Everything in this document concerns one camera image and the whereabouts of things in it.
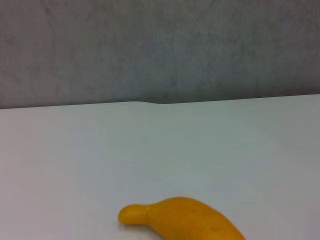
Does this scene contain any grey partition screen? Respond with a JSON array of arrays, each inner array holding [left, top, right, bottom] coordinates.
[[0, 0, 320, 110]]

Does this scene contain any yellow banana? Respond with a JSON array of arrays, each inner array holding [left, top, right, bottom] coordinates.
[[117, 196, 247, 240]]

